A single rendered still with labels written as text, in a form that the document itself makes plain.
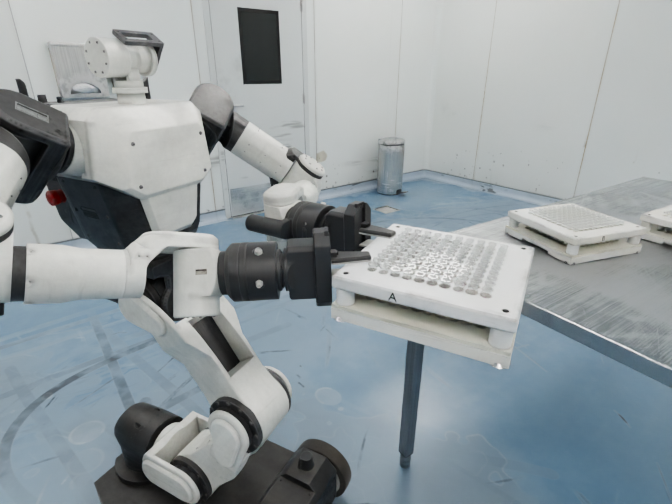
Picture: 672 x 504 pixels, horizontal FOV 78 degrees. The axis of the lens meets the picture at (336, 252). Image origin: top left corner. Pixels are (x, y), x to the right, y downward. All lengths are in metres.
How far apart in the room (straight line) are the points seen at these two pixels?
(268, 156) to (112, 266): 0.59
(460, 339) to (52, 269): 0.49
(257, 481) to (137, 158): 1.01
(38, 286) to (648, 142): 4.46
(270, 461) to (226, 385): 0.55
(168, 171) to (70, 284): 0.38
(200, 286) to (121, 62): 0.46
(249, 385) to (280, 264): 0.46
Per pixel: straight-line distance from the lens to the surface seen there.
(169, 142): 0.89
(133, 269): 0.60
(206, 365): 1.00
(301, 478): 1.39
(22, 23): 3.69
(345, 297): 0.59
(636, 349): 0.92
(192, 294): 0.62
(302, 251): 0.59
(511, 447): 1.86
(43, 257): 0.58
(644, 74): 4.61
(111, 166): 0.84
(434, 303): 0.54
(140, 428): 1.44
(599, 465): 1.94
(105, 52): 0.89
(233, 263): 0.60
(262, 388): 1.02
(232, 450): 1.03
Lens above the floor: 1.31
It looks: 23 degrees down
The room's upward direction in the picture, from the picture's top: straight up
